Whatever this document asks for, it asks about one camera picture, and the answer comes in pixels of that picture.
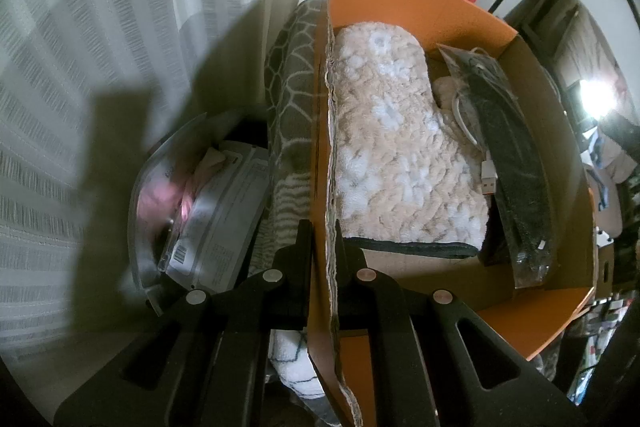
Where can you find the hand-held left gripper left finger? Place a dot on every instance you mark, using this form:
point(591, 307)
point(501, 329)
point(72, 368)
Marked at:
point(299, 267)

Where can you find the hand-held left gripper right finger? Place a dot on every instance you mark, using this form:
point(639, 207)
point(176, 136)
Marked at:
point(350, 277)

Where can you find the fluffy peach floral slipper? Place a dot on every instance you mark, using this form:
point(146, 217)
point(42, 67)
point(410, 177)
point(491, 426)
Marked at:
point(390, 157)

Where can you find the clear bag of black insoles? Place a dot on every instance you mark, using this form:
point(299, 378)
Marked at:
point(510, 167)

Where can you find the orange cardboard box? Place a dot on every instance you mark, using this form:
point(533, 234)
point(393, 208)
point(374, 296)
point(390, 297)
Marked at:
point(425, 7)

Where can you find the clear plastic document bag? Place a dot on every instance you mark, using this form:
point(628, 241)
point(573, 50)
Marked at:
point(225, 217)

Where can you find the grey white patterned blanket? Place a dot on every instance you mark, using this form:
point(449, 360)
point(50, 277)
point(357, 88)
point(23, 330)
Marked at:
point(290, 107)

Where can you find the bright portable lamp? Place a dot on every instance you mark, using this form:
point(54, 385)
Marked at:
point(597, 99)

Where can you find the white striped curtain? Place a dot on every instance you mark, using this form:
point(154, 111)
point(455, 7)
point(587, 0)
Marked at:
point(100, 7)

